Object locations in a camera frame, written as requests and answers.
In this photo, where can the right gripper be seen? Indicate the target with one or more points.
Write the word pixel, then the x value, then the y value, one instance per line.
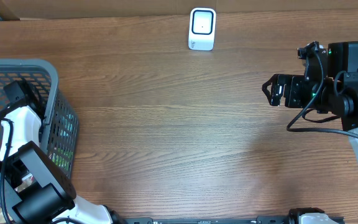
pixel 292 82

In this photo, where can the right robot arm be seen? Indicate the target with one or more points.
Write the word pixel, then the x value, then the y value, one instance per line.
pixel 328 85

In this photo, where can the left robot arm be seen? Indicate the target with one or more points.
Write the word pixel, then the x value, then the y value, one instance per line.
pixel 33 189

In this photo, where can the white barcode scanner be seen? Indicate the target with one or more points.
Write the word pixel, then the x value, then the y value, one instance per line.
pixel 202 28

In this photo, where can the grey plastic shopping basket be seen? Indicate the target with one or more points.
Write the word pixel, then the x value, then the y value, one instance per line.
pixel 59 129

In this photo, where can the cardboard back panel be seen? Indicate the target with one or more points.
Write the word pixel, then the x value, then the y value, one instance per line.
pixel 64 9

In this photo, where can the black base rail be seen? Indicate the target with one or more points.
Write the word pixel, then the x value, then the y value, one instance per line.
pixel 308 215

